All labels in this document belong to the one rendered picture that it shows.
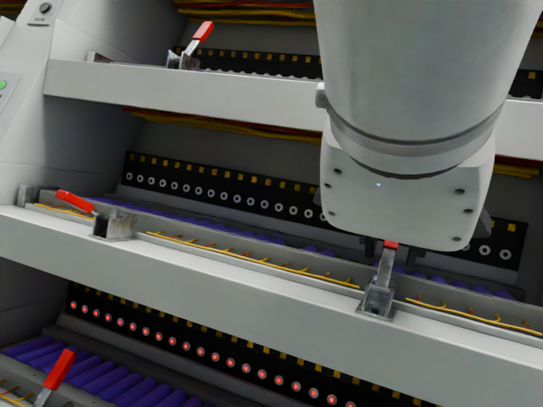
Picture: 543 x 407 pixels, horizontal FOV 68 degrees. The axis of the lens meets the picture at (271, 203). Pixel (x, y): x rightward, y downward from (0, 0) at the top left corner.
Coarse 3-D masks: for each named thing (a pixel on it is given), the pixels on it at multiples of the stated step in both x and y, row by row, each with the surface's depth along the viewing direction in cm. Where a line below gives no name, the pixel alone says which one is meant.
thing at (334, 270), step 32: (160, 224) 44; (192, 224) 44; (256, 256) 40; (288, 256) 39; (320, 256) 39; (352, 288) 37; (416, 288) 35; (448, 288) 35; (480, 320) 32; (512, 320) 33
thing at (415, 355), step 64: (0, 192) 47; (128, 192) 60; (0, 256) 43; (64, 256) 39; (128, 256) 37; (192, 256) 39; (448, 256) 45; (192, 320) 34; (256, 320) 32; (320, 320) 31; (384, 384) 29; (448, 384) 27; (512, 384) 26
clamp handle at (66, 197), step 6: (60, 192) 34; (66, 192) 34; (60, 198) 34; (66, 198) 34; (72, 198) 34; (78, 198) 35; (72, 204) 35; (78, 204) 35; (84, 204) 36; (90, 204) 36; (84, 210) 36; (90, 210) 37; (96, 210) 37; (114, 210) 40; (102, 216) 38; (108, 216) 39; (114, 216) 40
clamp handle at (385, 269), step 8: (384, 240) 33; (384, 248) 33; (392, 248) 33; (384, 256) 33; (392, 256) 33; (384, 264) 32; (392, 264) 32; (384, 272) 32; (376, 280) 32; (384, 280) 32
